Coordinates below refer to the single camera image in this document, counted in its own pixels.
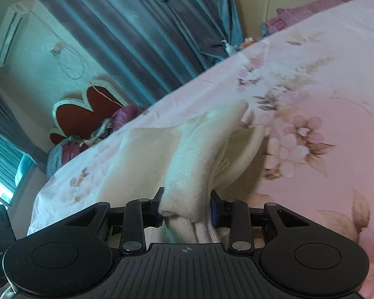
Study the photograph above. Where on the small white bottle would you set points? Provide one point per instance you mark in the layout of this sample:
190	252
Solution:
230	49

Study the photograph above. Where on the pink folded blanket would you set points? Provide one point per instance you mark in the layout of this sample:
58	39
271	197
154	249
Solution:
302	11

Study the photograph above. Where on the pile of colourful clothes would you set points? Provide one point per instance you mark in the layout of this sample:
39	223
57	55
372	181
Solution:
70	152

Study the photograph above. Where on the red heart-shaped headboard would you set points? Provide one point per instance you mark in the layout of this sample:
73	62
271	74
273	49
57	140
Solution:
81	112

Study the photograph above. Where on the grey-blue curtain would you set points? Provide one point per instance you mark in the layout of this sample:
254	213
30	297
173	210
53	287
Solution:
137	28

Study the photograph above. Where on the small orange item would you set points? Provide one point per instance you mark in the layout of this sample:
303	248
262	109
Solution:
248	42

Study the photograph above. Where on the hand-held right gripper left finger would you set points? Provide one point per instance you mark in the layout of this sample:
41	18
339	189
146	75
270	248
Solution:
154	215

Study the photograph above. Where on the white air conditioner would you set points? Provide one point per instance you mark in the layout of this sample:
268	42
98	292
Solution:
10	34

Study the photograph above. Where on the white knit sweater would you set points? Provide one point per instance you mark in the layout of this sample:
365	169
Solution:
190	168

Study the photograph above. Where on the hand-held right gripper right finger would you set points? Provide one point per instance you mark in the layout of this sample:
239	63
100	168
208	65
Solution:
214	215

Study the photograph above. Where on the teal window curtain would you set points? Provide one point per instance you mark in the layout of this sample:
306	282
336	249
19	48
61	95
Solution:
9	162

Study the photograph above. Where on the purple bag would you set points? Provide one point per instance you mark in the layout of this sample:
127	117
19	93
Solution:
126	116

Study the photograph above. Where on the pink floral bedsheet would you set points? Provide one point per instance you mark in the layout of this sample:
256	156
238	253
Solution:
330	106

